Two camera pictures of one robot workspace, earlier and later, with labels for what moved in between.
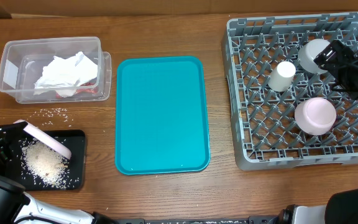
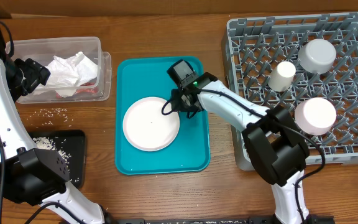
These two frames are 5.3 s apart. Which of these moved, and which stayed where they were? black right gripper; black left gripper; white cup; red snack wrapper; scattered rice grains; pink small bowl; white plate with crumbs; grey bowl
Moved: white plate with crumbs; black right gripper; black left gripper
Stayed: grey bowl; scattered rice grains; white cup; pink small bowl; red snack wrapper
